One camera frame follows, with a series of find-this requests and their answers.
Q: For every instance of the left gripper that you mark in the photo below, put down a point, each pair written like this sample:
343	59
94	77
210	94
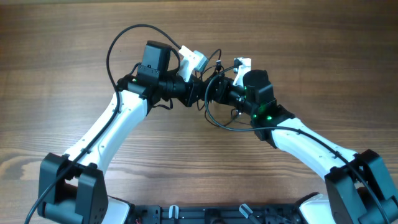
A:
194	90

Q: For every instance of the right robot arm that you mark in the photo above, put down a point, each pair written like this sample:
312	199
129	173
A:
359	186

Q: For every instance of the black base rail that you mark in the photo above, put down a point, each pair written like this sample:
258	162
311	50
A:
244	213

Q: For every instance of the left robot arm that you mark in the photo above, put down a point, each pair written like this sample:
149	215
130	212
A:
71	186

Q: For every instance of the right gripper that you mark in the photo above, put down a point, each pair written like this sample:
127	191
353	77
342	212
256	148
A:
221	94

